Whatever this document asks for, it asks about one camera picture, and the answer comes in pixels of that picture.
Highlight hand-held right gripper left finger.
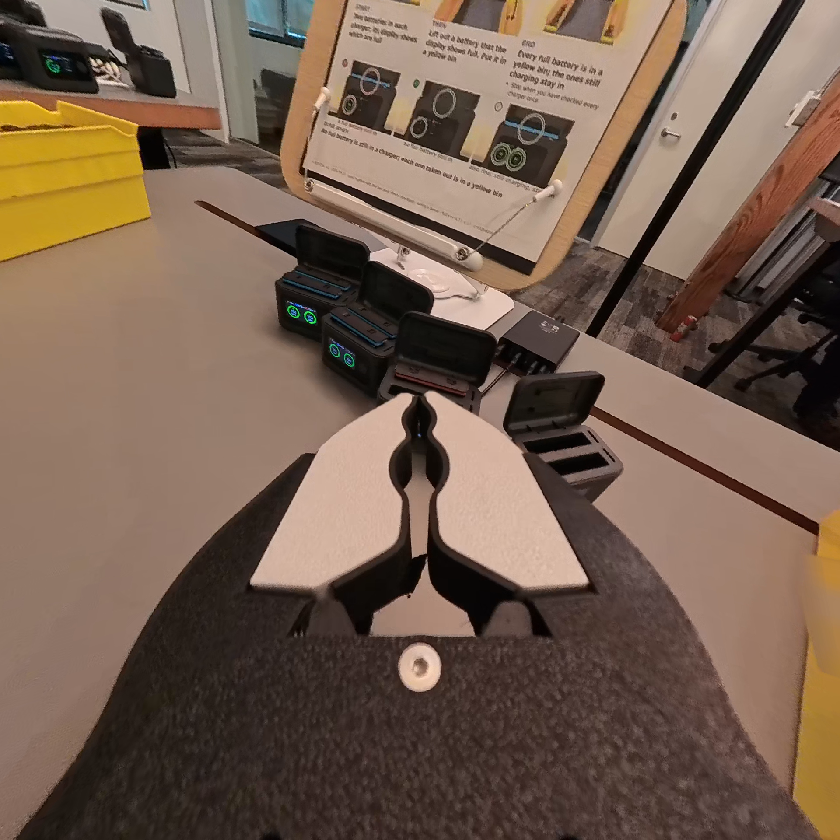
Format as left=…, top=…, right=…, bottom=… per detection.
left=247, top=392, right=424, bottom=607

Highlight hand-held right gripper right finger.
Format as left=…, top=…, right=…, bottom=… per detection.
left=423, top=390, right=594, bottom=611

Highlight black battery charging case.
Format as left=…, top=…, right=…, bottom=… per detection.
left=378, top=311, right=500, bottom=408
left=503, top=372, right=624, bottom=502
left=273, top=224, right=371, bottom=340
left=322, top=263, right=434, bottom=397
left=0, top=16, right=106, bottom=93

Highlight yellow plastic bin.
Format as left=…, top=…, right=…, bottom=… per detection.
left=792, top=510, right=840, bottom=840
left=0, top=103, right=152, bottom=261

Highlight black multi-port power hub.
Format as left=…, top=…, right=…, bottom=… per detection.
left=493, top=311, right=578, bottom=375

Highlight white stand base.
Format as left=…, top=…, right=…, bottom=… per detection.
left=368, top=243, right=515, bottom=336

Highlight dark flat pad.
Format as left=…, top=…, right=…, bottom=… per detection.
left=256, top=220, right=312, bottom=257

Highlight wooden desk black legs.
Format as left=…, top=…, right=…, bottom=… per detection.
left=696, top=197, right=840, bottom=391

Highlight wooden sign board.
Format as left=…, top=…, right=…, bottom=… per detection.
left=280, top=0, right=687, bottom=292

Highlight black pole stand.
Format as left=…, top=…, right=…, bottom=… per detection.
left=587, top=0, right=804, bottom=338

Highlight white instruction sheet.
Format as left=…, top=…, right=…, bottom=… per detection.
left=302, top=0, right=653, bottom=261

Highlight white door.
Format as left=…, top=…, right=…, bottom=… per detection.
left=598, top=0, right=840, bottom=277

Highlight dark desk device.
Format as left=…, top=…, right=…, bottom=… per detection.
left=103, top=7, right=178, bottom=99

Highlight wooden post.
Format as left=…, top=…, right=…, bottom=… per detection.
left=657, top=79, right=840, bottom=332

